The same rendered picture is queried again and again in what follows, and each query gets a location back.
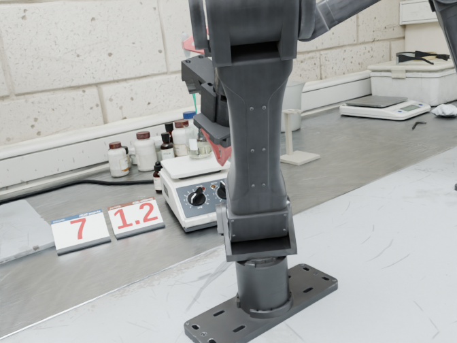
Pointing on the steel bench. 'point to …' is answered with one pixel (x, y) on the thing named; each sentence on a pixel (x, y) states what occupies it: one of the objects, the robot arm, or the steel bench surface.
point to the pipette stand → (297, 157)
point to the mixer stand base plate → (22, 231)
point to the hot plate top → (184, 165)
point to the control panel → (211, 198)
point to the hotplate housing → (168, 184)
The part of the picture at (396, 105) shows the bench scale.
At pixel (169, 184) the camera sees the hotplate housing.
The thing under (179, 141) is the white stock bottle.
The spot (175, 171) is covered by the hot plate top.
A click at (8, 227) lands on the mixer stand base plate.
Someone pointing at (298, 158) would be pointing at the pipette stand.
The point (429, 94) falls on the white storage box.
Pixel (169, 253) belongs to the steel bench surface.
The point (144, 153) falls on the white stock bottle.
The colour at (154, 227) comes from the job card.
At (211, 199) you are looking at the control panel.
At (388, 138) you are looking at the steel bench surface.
